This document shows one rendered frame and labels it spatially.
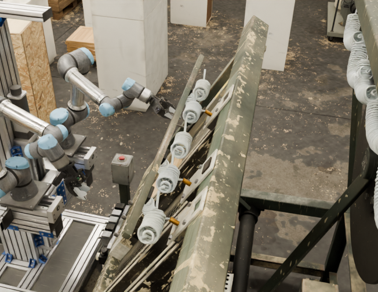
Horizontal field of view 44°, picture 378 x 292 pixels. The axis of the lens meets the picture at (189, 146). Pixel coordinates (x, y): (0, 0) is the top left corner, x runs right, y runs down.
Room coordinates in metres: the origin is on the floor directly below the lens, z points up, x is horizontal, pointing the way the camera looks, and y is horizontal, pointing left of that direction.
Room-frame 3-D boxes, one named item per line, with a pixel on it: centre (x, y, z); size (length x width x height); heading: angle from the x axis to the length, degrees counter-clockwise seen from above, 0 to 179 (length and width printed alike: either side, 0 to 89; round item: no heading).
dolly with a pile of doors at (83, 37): (5.85, 1.37, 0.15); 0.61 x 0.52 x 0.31; 167
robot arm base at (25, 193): (1.96, 0.93, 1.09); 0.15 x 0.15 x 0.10
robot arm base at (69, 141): (2.44, 0.82, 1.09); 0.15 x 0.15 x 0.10
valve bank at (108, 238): (1.97, 0.45, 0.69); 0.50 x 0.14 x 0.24; 169
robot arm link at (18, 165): (1.95, 0.93, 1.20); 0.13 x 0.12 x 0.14; 154
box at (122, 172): (2.42, 0.44, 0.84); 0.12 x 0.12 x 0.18; 79
